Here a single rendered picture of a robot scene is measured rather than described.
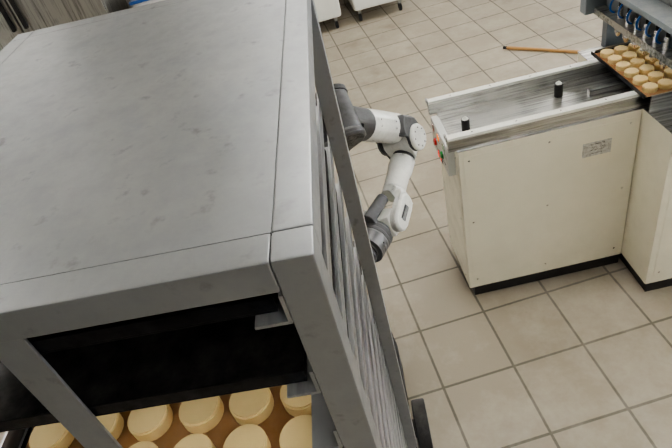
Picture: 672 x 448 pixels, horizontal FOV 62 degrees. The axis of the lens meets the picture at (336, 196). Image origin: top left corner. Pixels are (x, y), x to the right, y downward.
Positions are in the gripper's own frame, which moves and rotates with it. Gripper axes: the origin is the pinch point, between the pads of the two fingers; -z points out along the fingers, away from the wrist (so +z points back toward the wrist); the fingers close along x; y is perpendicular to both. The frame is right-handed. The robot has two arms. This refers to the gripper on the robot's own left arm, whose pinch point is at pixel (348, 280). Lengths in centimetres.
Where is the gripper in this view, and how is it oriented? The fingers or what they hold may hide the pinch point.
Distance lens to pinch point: 140.8
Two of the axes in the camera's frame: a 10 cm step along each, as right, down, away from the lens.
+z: 4.5, -6.2, 6.4
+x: -2.0, -7.7, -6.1
